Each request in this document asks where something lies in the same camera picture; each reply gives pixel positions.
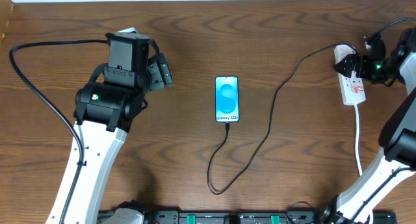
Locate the blue Galaxy smartphone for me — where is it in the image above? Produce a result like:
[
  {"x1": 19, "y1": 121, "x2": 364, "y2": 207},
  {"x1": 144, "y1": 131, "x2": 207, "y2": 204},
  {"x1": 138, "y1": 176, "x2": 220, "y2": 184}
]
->
[{"x1": 215, "y1": 76, "x2": 240, "y2": 123}]

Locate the black charger cable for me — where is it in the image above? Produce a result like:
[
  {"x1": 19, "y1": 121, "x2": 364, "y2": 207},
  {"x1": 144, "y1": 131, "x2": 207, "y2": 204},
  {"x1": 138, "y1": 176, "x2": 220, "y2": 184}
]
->
[{"x1": 206, "y1": 42, "x2": 359, "y2": 195}]

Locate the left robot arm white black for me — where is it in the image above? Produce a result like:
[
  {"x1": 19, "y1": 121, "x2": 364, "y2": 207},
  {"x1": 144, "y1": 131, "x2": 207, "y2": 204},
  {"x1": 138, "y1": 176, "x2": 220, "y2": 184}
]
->
[{"x1": 47, "y1": 27, "x2": 173, "y2": 223}]

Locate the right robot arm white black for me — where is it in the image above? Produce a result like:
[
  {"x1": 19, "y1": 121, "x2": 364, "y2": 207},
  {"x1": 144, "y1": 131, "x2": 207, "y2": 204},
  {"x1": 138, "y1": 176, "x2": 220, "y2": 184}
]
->
[{"x1": 319, "y1": 28, "x2": 415, "y2": 223}]

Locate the white power strip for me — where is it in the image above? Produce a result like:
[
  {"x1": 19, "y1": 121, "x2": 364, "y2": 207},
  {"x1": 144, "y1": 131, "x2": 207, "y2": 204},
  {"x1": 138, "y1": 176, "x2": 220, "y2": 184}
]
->
[{"x1": 334, "y1": 45, "x2": 366, "y2": 106}]

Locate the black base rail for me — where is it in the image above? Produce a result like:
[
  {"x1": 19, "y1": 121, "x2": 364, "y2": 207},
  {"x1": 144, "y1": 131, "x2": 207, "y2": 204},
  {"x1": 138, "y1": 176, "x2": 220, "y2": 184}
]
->
[{"x1": 97, "y1": 209, "x2": 398, "y2": 224}]

